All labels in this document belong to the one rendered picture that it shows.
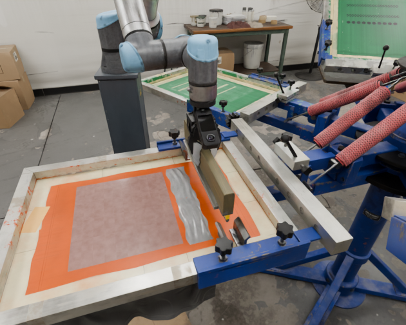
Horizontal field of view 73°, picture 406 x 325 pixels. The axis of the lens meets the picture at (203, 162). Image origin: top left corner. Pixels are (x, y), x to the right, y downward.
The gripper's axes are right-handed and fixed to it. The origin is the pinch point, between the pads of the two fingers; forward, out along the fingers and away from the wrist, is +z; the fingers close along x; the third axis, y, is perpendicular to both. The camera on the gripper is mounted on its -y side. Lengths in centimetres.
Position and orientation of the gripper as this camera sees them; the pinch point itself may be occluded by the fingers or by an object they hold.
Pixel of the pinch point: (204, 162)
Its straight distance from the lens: 84.1
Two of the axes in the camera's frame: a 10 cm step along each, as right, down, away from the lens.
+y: -2.9, -5.6, 7.7
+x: -9.6, 1.7, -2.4
